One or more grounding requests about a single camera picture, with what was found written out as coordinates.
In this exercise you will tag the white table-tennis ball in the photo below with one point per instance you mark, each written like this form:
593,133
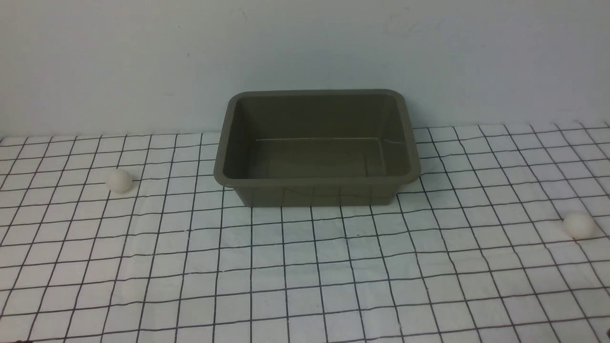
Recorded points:
579,225
119,181

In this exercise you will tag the white black-grid tablecloth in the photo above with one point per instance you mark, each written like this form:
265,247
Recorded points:
474,251

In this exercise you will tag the olive green plastic bin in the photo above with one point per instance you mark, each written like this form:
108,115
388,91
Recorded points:
316,148

